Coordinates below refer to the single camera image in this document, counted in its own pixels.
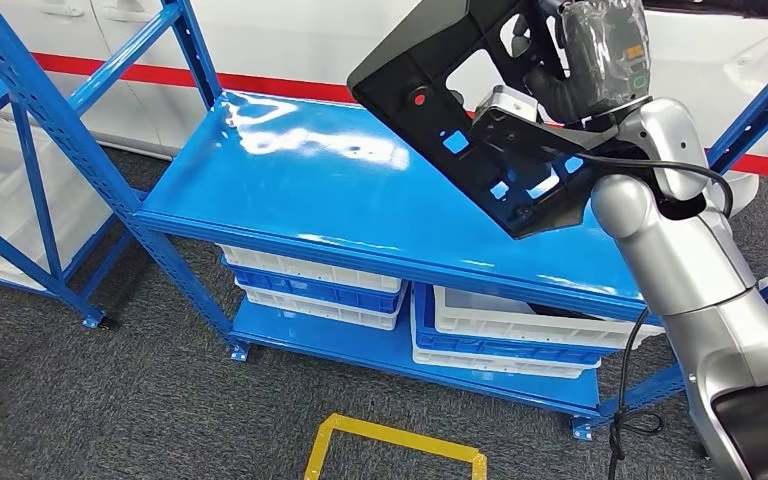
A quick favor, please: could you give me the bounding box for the black curved plastic part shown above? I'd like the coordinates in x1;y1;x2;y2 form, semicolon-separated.
526;304;597;323

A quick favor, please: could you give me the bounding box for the black camera cable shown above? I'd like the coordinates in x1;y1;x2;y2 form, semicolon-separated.
576;153;735;480

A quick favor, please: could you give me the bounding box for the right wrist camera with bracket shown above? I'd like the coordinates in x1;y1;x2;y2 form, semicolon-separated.
473;84;624;160

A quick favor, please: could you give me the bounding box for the white vehicle with red stripe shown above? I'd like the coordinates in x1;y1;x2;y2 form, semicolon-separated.
0;0;768;200

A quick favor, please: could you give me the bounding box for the black plastic frame part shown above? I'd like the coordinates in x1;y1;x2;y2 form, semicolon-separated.
347;0;601;241

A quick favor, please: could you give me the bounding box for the yellow floor tape square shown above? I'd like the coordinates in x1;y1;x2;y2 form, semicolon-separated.
303;413;489;480

